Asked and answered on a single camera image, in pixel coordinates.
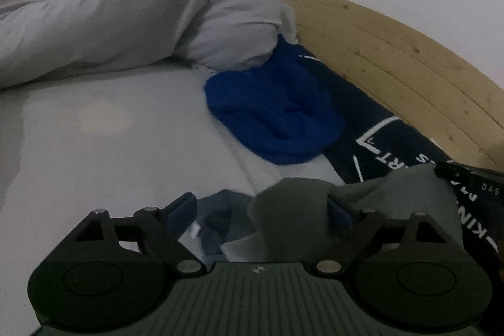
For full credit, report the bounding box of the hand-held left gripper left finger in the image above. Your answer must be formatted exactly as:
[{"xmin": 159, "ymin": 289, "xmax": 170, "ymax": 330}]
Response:
[{"xmin": 73, "ymin": 192, "xmax": 208, "ymax": 276}]

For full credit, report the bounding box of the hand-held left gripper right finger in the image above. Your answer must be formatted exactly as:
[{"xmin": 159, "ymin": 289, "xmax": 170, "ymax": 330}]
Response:
[{"xmin": 311, "ymin": 194, "xmax": 450, "ymax": 276}]

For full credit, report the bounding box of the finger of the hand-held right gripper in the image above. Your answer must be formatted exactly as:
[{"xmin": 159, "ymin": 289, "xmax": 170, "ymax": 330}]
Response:
[{"xmin": 435, "ymin": 161, "xmax": 478, "ymax": 190}]

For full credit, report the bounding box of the grey-green shirt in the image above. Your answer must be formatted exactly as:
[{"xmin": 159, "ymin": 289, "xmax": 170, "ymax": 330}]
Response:
[{"xmin": 247, "ymin": 164, "xmax": 464, "ymax": 263}]

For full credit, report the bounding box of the teal garment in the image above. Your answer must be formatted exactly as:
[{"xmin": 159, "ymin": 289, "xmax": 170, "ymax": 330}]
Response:
[{"xmin": 195, "ymin": 189, "xmax": 255, "ymax": 256}]

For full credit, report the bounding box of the light blue folded garment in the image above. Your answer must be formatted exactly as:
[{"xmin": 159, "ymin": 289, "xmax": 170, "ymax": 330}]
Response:
[{"xmin": 179, "ymin": 228, "xmax": 273, "ymax": 263}]

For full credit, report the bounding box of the navy printed blanket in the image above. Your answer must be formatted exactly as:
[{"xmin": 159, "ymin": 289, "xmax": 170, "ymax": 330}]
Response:
[{"xmin": 295, "ymin": 44, "xmax": 504, "ymax": 256}]

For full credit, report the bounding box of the bed with light blue sheet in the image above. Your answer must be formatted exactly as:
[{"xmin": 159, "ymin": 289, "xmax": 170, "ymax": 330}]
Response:
[{"xmin": 0, "ymin": 56, "xmax": 349, "ymax": 336}]

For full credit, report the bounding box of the royal blue garment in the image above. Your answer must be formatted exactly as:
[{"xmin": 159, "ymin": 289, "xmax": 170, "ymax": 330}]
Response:
[{"xmin": 203, "ymin": 32, "xmax": 346, "ymax": 166}]

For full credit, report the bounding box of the wooden headboard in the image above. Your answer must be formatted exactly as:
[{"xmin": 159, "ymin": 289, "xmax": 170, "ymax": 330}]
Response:
[{"xmin": 279, "ymin": 0, "xmax": 504, "ymax": 172}]

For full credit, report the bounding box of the light blue duvet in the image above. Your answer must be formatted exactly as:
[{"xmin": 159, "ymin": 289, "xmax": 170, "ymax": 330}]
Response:
[{"xmin": 0, "ymin": 0, "xmax": 297, "ymax": 89}]

